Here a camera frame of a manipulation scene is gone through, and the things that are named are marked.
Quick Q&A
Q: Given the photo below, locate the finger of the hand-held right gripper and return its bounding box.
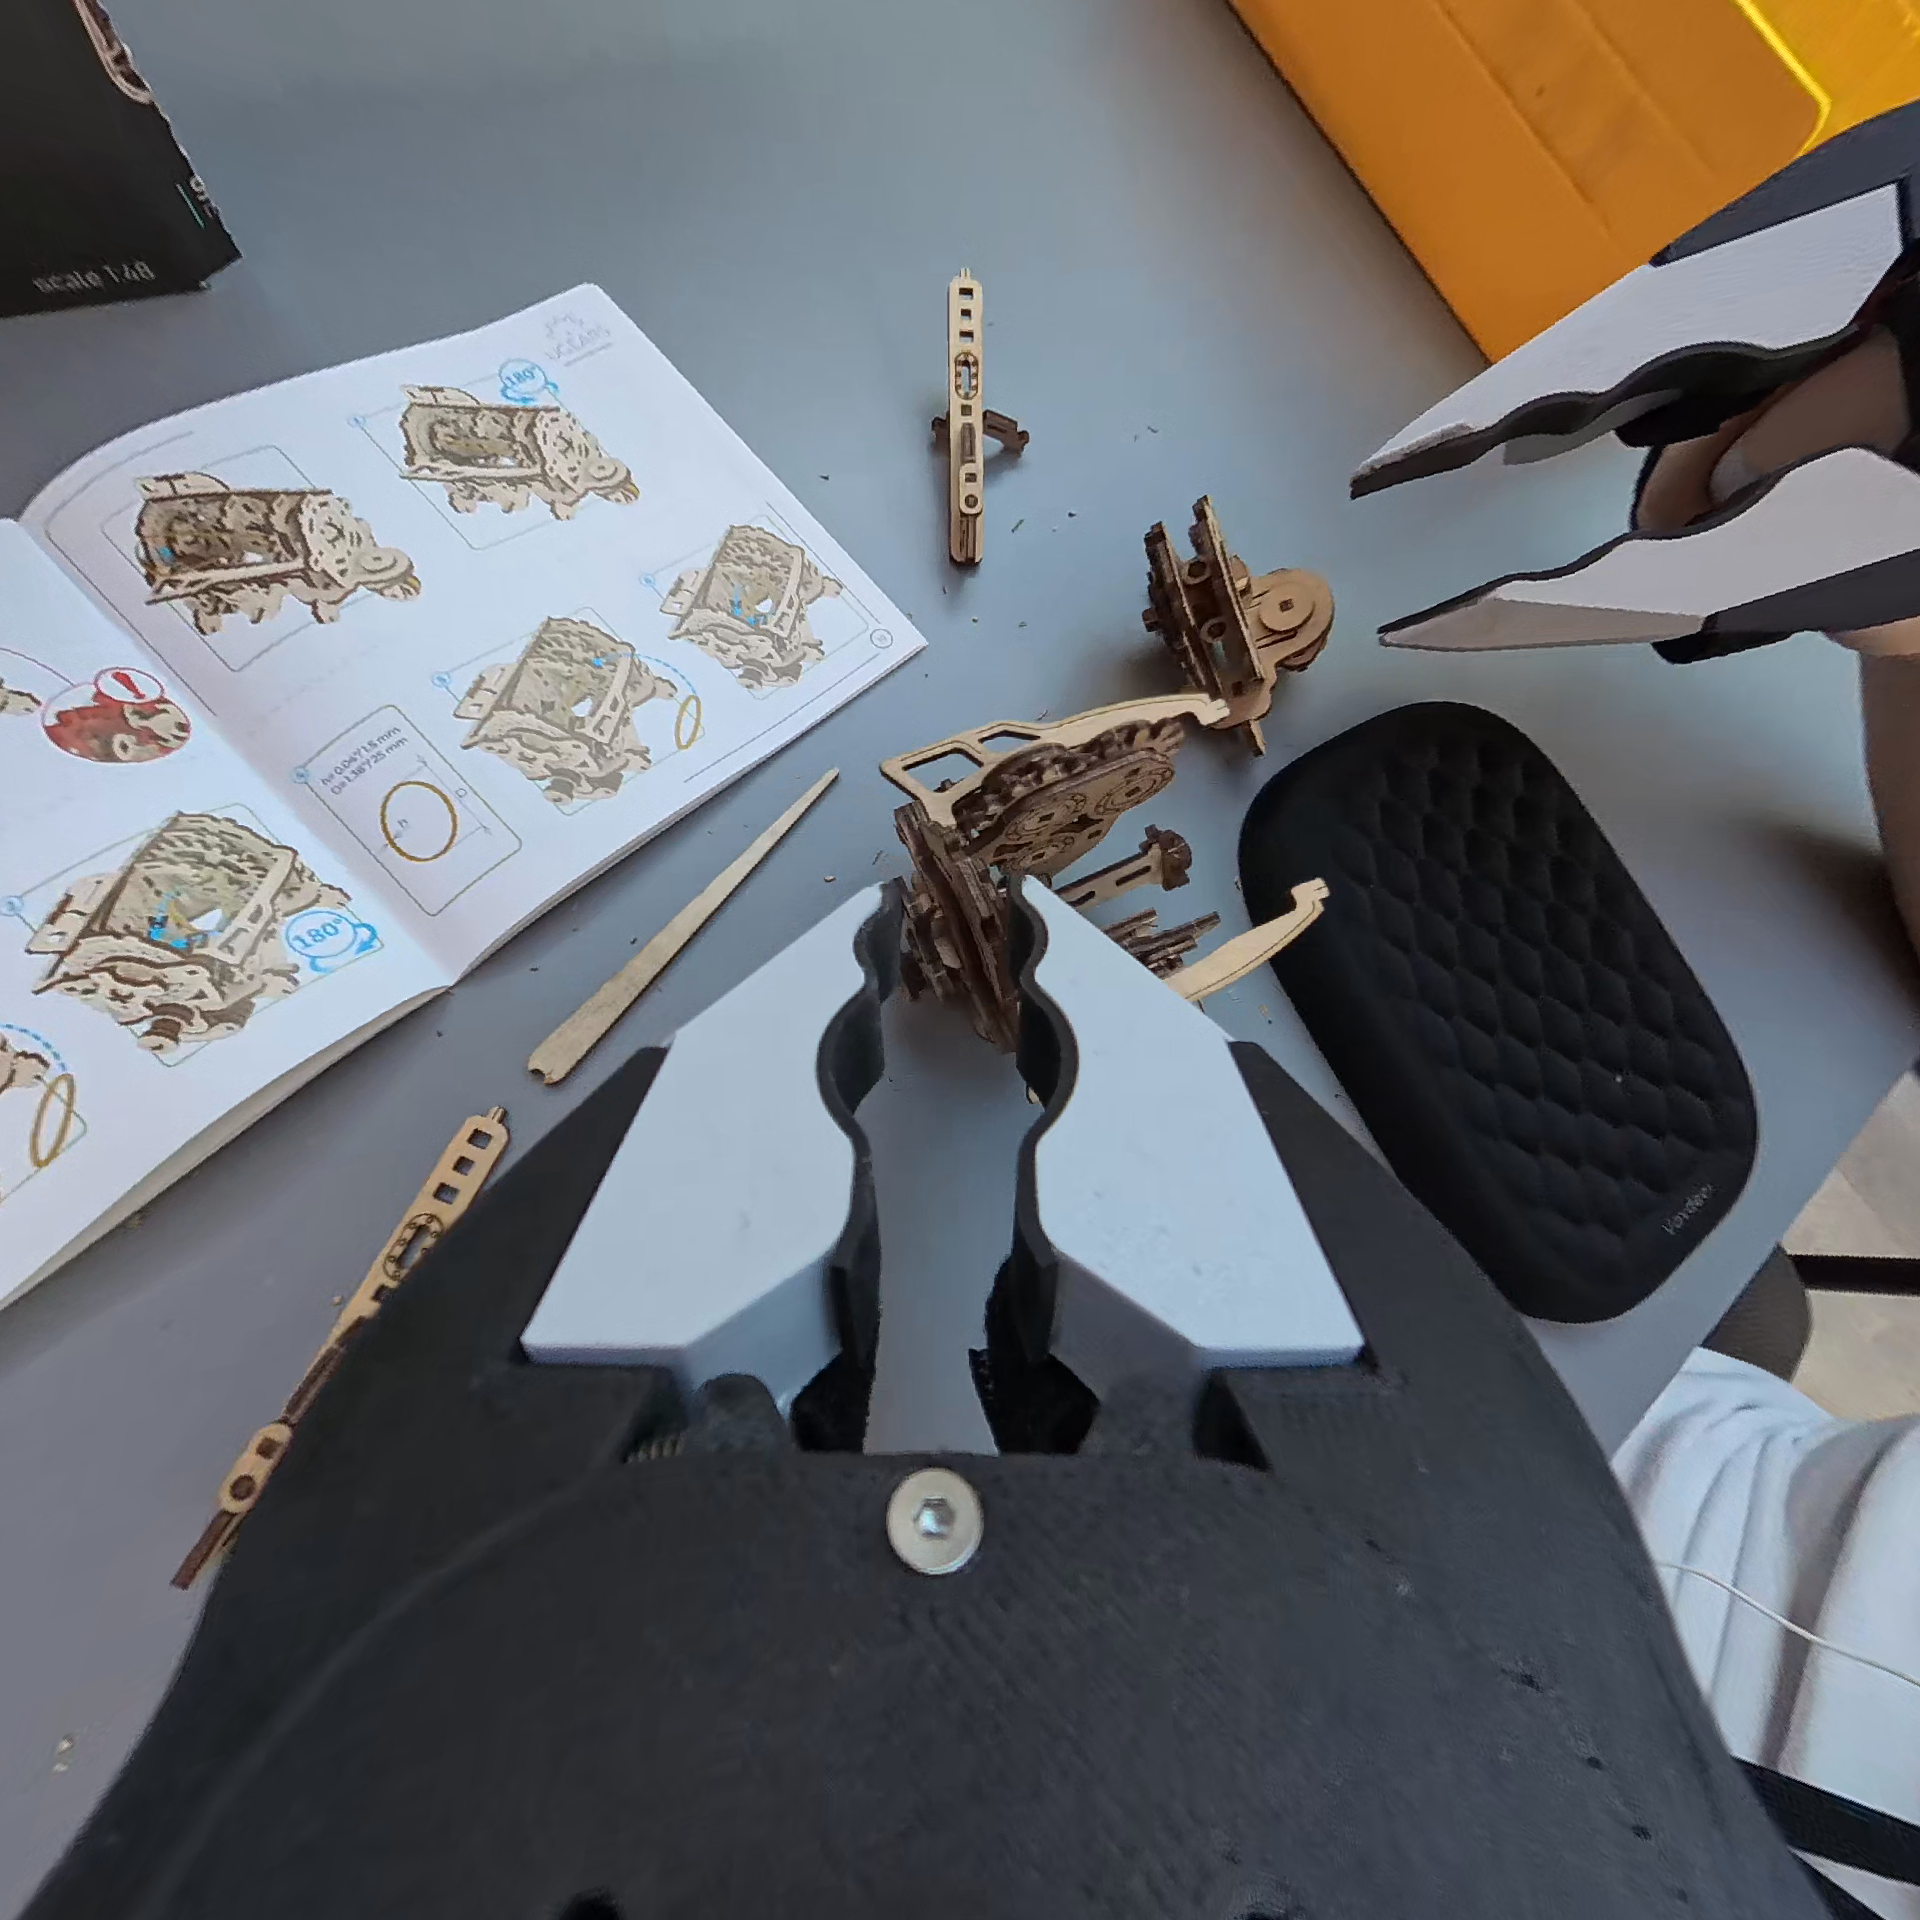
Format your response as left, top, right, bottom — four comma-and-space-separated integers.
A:
1376, 437, 1920, 655
1348, 186, 1904, 504

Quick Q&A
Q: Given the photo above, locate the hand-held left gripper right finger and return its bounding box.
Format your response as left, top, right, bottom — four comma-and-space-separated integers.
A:
996, 874, 1373, 1453

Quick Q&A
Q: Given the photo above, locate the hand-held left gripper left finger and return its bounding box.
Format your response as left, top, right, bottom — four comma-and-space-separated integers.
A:
519, 882, 909, 1453

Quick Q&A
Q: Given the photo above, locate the wooden gear assembly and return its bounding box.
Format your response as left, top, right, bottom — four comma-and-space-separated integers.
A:
876, 694, 1334, 1053

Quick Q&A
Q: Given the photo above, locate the wooden cross plate assembly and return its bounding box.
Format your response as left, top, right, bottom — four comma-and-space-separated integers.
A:
1140, 494, 1336, 756

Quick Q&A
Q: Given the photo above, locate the person's right forearm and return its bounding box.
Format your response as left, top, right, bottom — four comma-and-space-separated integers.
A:
1826, 600, 1920, 969

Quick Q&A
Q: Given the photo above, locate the grey desk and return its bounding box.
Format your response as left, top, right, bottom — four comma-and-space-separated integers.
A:
0, 0, 1920, 1854

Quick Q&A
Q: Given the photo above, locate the person's right hand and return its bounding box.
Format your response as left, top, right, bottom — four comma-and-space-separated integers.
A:
1635, 318, 1920, 538

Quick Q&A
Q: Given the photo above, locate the yellow plastic bin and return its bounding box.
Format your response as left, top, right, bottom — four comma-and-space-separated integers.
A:
1223, 0, 1920, 364

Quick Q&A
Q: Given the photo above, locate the tapered wooden stick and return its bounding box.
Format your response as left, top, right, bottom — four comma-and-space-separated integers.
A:
529, 769, 843, 1085

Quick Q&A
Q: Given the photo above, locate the black quilted wrist rest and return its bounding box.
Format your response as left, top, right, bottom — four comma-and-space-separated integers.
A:
1239, 703, 1761, 1327

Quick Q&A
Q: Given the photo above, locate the dark grey office chair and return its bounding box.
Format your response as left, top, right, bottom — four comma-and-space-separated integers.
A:
1758, 1241, 1920, 1386

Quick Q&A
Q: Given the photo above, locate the person's white shirt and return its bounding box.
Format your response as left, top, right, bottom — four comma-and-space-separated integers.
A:
1613, 1347, 1920, 1920

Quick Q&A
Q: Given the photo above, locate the wooden slotted strip with crosspiece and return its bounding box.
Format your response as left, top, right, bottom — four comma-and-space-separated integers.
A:
928, 270, 1032, 569

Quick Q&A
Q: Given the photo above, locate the white instruction booklet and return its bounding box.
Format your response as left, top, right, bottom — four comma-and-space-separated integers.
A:
0, 283, 929, 1314

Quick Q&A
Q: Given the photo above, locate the black product box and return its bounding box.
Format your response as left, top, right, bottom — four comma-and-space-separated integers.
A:
0, 0, 243, 321

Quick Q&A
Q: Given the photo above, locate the black harness strap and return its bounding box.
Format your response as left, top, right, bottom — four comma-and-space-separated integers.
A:
1740, 1756, 1920, 1920

